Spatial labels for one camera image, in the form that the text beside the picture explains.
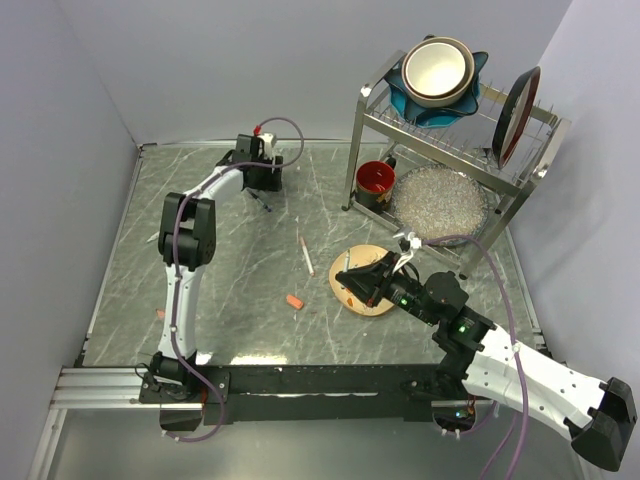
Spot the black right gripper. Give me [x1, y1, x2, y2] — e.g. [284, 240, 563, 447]
[336, 250, 440, 326]

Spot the white marker with black tip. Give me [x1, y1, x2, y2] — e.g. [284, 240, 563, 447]
[343, 250, 350, 272]

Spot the white marker with pink end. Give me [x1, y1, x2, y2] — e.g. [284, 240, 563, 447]
[299, 236, 315, 277]

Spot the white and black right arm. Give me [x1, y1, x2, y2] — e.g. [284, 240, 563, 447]
[335, 252, 638, 472]

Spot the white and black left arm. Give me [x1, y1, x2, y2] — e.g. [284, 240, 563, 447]
[150, 133, 284, 402]

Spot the blue pen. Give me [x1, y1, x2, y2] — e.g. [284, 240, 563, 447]
[247, 190, 272, 213]

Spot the tan decorated plate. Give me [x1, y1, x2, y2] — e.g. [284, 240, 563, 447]
[328, 244, 401, 317]

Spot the red and black mug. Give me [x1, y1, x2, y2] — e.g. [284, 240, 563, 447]
[355, 156, 396, 213]

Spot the speckled glass plate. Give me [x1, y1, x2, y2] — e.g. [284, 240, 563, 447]
[390, 165, 489, 247]

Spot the black base beam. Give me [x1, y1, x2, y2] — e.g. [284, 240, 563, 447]
[138, 363, 496, 432]

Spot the steel dish rack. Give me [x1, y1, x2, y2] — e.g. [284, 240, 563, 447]
[341, 50, 571, 248]

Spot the blue wavy bowl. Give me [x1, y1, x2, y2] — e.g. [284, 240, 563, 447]
[384, 35, 489, 128]

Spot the cream bowl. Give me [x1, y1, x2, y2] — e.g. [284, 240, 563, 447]
[401, 36, 475, 108]

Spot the dark red-rimmed plate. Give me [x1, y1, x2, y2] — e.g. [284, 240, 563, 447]
[491, 66, 541, 169]

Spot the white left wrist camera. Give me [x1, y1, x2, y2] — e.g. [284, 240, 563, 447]
[253, 125, 277, 160]

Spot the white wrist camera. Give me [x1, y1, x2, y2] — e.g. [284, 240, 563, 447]
[253, 125, 277, 160]
[393, 227, 422, 273]

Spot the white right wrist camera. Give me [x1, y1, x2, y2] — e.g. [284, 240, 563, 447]
[393, 227, 422, 273]

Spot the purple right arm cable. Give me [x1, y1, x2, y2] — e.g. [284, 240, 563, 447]
[424, 234, 531, 480]

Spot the aluminium frame rail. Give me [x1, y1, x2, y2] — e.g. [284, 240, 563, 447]
[49, 368, 201, 411]

